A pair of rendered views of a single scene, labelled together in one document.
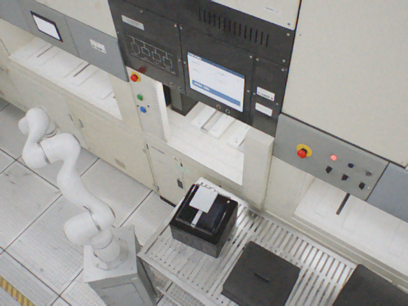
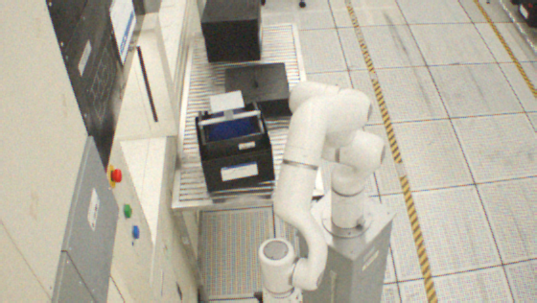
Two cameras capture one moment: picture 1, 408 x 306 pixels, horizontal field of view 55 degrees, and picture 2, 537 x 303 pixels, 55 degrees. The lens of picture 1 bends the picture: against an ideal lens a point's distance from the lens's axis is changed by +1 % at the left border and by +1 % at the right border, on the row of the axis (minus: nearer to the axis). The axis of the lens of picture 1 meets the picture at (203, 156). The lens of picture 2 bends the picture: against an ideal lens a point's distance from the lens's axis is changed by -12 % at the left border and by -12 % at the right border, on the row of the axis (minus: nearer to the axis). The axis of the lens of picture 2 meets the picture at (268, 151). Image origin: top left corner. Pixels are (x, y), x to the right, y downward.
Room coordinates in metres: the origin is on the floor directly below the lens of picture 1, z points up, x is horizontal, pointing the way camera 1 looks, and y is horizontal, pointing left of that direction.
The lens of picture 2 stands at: (1.87, 1.50, 2.44)
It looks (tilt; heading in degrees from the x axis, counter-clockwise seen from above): 43 degrees down; 234
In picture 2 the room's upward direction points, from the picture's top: 6 degrees counter-clockwise
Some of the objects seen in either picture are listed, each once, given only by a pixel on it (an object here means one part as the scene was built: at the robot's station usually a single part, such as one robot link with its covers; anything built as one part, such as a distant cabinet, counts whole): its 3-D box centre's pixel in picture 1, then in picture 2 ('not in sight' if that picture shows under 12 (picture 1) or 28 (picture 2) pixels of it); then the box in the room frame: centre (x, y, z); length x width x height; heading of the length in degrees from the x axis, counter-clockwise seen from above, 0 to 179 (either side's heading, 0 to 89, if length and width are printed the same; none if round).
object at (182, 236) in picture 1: (204, 220); (234, 148); (0.95, 0.02, 0.85); 0.28 x 0.28 x 0.17; 60
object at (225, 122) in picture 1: (213, 120); not in sight; (1.62, -0.08, 0.89); 0.22 x 0.21 x 0.04; 142
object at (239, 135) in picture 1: (250, 138); not in sight; (1.45, -0.29, 0.89); 0.22 x 0.21 x 0.04; 142
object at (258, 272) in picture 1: (261, 280); (257, 88); (0.62, -0.24, 0.83); 0.29 x 0.29 x 0.13; 54
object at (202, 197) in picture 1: (204, 213); (231, 133); (0.95, 0.02, 0.93); 0.24 x 0.20 x 0.32; 150
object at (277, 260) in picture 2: (41, 120); (279, 266); (1.38, 0.82, 1.26); 0.09 x 0.08 x 0.13; 117
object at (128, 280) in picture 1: (123, 276); (344, 274); (0.84, 0.54, 0.38); 0.28 x 0.28 x 0.76; 7
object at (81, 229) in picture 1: (88, 231); (358, 161); (0.83, 0.57, 1.07); 0.19 x 0.12 x 0.24; 117
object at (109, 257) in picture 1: (105, 245); (347, 201); (0.84, 0.54, 0.85); 0.19 x 0.19 x 0.18
